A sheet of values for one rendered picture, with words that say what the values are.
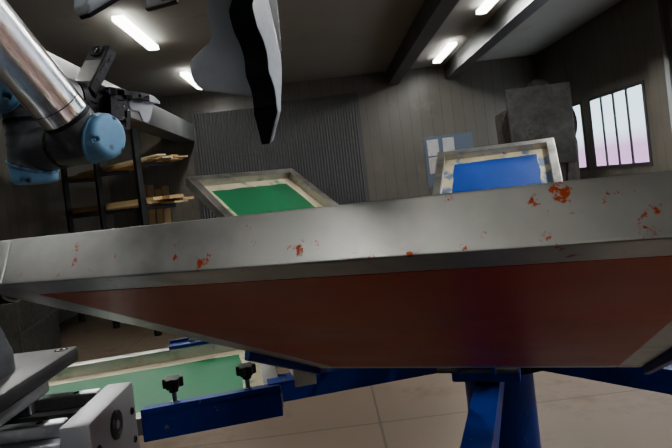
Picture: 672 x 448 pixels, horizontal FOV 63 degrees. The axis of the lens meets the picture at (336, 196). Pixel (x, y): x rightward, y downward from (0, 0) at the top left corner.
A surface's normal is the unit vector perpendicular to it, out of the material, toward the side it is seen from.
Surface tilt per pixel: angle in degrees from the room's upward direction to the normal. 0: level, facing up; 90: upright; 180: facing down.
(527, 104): 90
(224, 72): 106
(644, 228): 66
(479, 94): 90
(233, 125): 90
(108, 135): 90
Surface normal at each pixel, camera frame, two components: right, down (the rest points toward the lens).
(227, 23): -0.34, 0.33
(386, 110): 0.03, 0.01
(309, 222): -0.34, -0.36
